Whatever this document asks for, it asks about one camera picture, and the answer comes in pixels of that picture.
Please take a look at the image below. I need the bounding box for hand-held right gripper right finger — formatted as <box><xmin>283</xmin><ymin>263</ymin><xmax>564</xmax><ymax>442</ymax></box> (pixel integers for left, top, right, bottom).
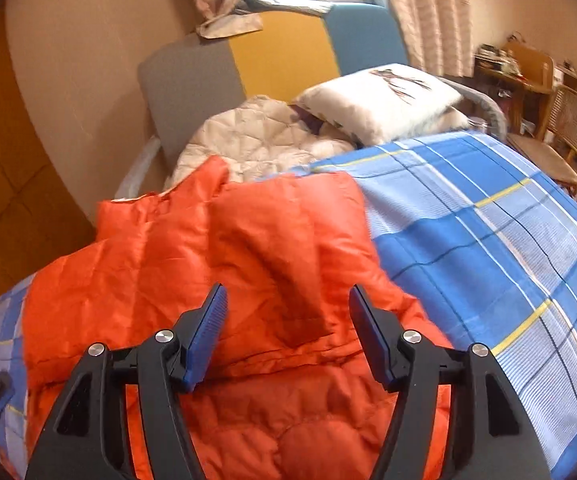
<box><xmin>349</xmin><ymin>284</ymin><xmax>552</xmax><ymax>480</ymax></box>

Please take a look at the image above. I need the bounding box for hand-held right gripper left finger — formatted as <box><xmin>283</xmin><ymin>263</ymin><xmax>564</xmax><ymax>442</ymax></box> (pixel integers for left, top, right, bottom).
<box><xmin>24</xmin><ymin>282</ymin><xmax>229</xmax><ymax>480</ymax></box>

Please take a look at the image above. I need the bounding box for orange down jacket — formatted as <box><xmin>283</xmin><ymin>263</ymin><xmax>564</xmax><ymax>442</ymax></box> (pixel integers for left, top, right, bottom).
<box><xmin>21</xmin><ymin>155</ymin><xmax>454</xmax><ymax>480</ymax></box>

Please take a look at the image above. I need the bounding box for blue plaid bed sheet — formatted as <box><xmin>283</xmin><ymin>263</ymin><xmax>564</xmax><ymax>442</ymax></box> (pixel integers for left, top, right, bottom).
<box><xmin>0</xmin><ymin>130</ymin><xmax>577</xmax><ymax>480</ymax></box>

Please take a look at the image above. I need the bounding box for cream quilted blanket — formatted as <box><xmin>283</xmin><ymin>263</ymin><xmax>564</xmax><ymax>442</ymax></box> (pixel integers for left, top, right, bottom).
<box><xmin>166</xmin><ymin>95</ymin><xmax>357</xmax><ymax>186</ymax></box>

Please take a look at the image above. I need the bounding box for white printed pillow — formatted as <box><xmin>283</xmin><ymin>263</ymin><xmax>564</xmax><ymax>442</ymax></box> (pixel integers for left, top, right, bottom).
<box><xmin>293</xmin><ymin>63</ymin><xmax>469</xmax><ymax>148</ymax></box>

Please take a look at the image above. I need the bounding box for wooden wardrobe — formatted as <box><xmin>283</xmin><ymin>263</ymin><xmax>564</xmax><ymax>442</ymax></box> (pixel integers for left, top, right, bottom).
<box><xmin>0</xmin><ymin>0</ymin><xmax>94</xmax><ymax>311</ymax></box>

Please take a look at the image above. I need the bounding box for grey yellow blue headboard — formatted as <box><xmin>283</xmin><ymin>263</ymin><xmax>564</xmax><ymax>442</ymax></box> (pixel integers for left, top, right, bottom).
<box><xmin>137</xmin><ymin>2</ymin><xmax>409</xmax><ymax>171</ymax></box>

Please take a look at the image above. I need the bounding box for wooden rattan chair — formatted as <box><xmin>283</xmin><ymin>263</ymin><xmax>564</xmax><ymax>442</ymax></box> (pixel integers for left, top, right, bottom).
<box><xmin>506</xmin><ymin>84</ymin><xmax>577</xmax><ymax>201</ymax></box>

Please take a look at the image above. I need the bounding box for cluttered wooden desk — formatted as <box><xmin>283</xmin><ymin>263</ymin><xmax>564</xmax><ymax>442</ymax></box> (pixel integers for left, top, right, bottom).
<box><xmin>473</xmin><ymin>42</ymin><xmax>555</xmax><ymax>133</ymax></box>

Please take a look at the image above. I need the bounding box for beige patterned cloth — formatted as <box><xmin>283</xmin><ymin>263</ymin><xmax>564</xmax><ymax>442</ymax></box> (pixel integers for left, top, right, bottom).
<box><xmin>196</xmin><ymin>12</ymin><xmax>264</xmax><ymax>40</ymax></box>

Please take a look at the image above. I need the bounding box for grey printed paper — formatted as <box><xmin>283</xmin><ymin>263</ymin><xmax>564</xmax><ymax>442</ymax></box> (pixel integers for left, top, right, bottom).
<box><xmin>238</xmin><ymin>0</ymin><xmax>335</xmax><ymax>17</ymax></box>

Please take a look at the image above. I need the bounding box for white bed frame rail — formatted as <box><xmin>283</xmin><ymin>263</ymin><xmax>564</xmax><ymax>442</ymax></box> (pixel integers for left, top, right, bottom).
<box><xmin>113</xmin><ymin>135</ymin><xmax>162</xmax><ymax>198</ymax></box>

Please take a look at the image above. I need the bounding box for grey padded bed rail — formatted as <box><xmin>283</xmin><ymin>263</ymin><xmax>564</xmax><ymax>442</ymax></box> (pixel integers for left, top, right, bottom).
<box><xmin>439</xmin><ymin>77</ymin><xmax>508</xmax><ymax>141</ymax></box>

